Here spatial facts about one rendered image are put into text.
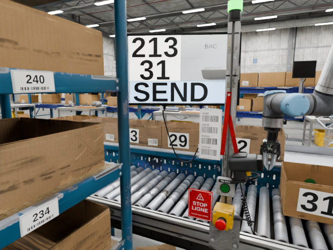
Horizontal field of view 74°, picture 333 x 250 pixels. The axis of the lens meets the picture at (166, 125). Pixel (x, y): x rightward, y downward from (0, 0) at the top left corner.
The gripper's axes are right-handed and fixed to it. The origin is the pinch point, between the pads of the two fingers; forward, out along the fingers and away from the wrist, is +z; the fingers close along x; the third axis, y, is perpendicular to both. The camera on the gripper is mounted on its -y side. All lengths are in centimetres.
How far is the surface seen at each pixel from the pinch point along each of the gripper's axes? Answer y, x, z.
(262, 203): -0.3, -1.4, 19.5
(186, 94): 24, -35, -35
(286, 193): 7.6, 7.6, 8.6
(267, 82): -481, 9, -56
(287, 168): -21.0, 10.8, 6.5
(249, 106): -456, -28, 2
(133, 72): 31, -57, -45
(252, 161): 37.0, -7.0, -13.2
